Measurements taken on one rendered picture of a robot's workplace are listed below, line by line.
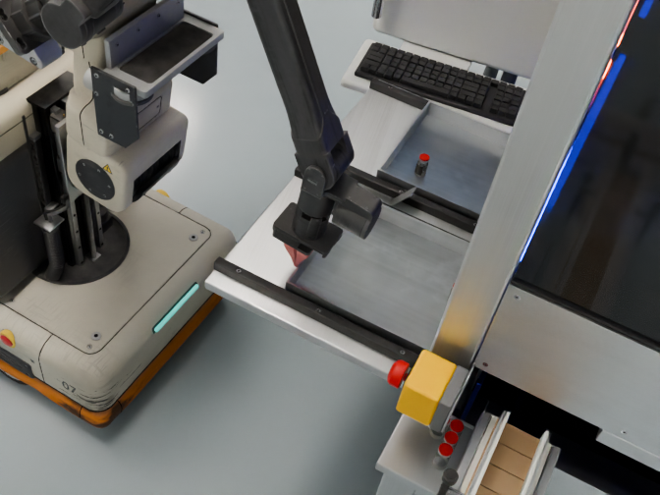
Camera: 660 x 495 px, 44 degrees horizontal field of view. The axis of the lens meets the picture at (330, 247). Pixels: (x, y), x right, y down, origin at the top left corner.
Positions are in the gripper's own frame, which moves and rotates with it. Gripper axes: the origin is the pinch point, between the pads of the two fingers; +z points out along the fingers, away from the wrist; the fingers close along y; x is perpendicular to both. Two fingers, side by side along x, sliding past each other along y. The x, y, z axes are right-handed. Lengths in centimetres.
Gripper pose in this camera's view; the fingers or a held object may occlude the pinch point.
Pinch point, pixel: (298, 261)
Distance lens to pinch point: 141.5
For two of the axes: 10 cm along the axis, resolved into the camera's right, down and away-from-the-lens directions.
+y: 8.6, 4.8, -1.6
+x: 4.6, -6.1, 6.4
